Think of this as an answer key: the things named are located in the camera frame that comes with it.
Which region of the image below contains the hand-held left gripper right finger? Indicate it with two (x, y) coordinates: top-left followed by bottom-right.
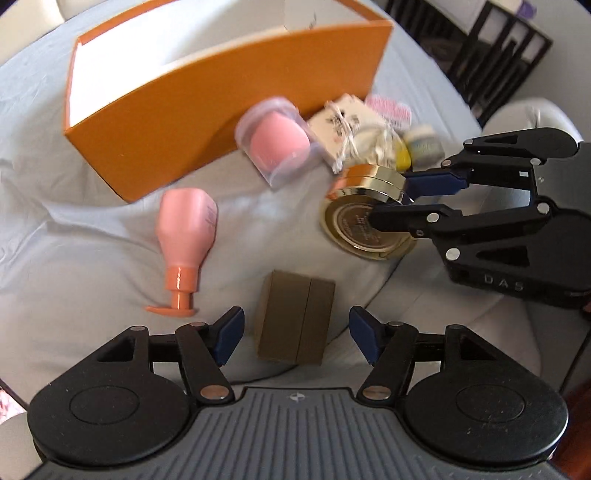
(348, 305), (499, 406)

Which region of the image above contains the orange cardboard box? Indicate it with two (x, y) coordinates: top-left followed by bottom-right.
(62, 0), (394, 204)

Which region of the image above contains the yellow small item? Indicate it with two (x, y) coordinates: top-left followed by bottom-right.
(392, 137), (413, 171)

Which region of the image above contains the white small box with string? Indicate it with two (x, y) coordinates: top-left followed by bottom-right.
(307, 93), (371, 175)

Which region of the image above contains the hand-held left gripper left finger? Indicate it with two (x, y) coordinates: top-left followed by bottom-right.
(92, 305), (245, 406)

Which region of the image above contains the grey jar with white lid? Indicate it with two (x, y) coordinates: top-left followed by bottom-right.
(404, 124), (445, 168)

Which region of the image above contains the white container with pink label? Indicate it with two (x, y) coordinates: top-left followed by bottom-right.
(365, 94), (413, 128)

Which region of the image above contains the pink jar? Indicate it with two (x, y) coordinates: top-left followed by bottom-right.
(234, 96), (324, 188)

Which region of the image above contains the white drawstring pouch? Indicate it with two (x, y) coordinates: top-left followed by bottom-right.
(350, 124), (399, 165)

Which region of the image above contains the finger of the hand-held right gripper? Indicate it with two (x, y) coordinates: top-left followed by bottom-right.
(404, 127), (581, 204)
(368, 200), (554, 274)

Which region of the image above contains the pink pump bottle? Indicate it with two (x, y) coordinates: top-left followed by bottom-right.
(145, 188), (219, 318)

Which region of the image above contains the gold round tin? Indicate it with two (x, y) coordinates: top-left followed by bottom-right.
(320, 163), (417, 264)

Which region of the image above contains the brown small box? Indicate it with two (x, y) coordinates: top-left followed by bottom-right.
(256, 270), (337, 366)

